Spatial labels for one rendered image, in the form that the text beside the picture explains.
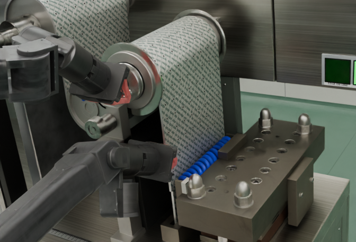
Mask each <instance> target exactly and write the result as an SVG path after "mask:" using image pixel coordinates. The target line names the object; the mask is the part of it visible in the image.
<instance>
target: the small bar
mask: <svg viewBox="0 0 356 242"><path fill-rule="evenodd" d="M246 142H247V136H246V135H245V134H242V133H237V134H235V135H234V136H233V137H232V138H231V139H230V140H229V141H228V142H227V143H226V144H225V145H223V146H222V147H221V148H220V149H219V150H218V158H219V159H224V160H229V159H230V158H231V156H232V155H233V154H234V153H235V152H237V151H238V150H239V149H240V147H241V146H242V145H243V144H244V143H246Z"/></svg>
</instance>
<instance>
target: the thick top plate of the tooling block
mask: <svg viewBox="0 0 356 242"><path fill-rule="evenodd" d="M273 124H274V126H273V127H271V128H268V129H263V128H260V127H259V121H257V122H256V123H255V124H254V125H253V126H251V127H250V128H249V129H248V130H247V131H246V132H245V133H244V134H245V135H246V136H247V142H246V143H244V144H243V145H242V146H241V147H240V149H239V150H238V151H237V152H235V153H234V154H233V155H232V156H231V158H230V159H229V160H224V159H219V158H218V159H217V160H216V161H215V162H214V163H213V164H212V165H211V166H210V167H209V168H208V169H207V170H206V171H205V172H204V173H203V174H202V175H200V176H201V178H202V183H203V184H204V186H205V191H206V196H205V197H204V198H202V199H199V200H192V199H189V198H188V195H187V194H184V193H182V194H181V195H180V196H179V197H178V198H177V199H176V207H177V216H178V221H179V225H180V226H184V227H188V228H191V229H195V230H198V231H202V232H206V233H209V234H212V235H216V236H219V237H223V238H226V239H230V240H233V241H237V242H257V240H258V239H259V238H260V236H261V235H262V234H263V232H264V231H265V229H266V228H267V227H268V225H269V224H270V223H271V221H272V220H273V219H274V217H275V216H276V215H277V213H278V212H279V211H280V209H281V208H282V206H283V205H284V204H285V202H286V201H287V199H288V187H287V178H288V177H289V176H290V175H291V173H292V172H293V171H294V170H295V168H296V167H297V166H298V165H299V163H300V162H301V161H302V159H303V158H304V157H309V158H313V159H314V163H315V161H317V159H318V158H319V156H320V155H321V153H322V152H323V151H324V149H325V127H322V126H316V125H312V130H313V132H312V133H311V134H309V135H300V134H298V133H297V132H296V130H297V122H291V121H283V120H277V119H273ZM240 181H245V182H246V183H248V185H249V186H250V192H252V198H253V201H254V203H253V205H252V206H251V207H249V208H244V209H242V208H238V207H236V206H235V205H234V193H235V192H236V185H237V183H238V182H240Z"/></svg>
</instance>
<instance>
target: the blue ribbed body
mask: <svg viewBox="0 0 356 242"><path fill-rule="evenodd" d="M230 139H231V138H230V137H228V136H224V137H222V139H220V140H219V141H218V142H217V143H216V144H215V145H214V146H212V148H211V149H209V150H208V152H206V153H205V154H204V155H203V156H202V157H201V158H199V159H198V161H197V162H195V163H194V165H192V166H191V167H190V168H188V169H187V170H186V172H184V173H183V174H182V175H181V176H180V177H179V178H178V180H181V181H183V180H185V179H186V178H187V177H188V178H190V176H191V175H192V174H198V175H202V174H203V173H204V172H205V171H206V170H207V169H208V168H209V167H210V166H211V165H212V164H213V163H214V162H215V161H216V160H217V159H218V150H219V149H220V148H221V147H222V146H223V145H225V144H226V143H227V142H228V141H229V140H230Z"/></svg>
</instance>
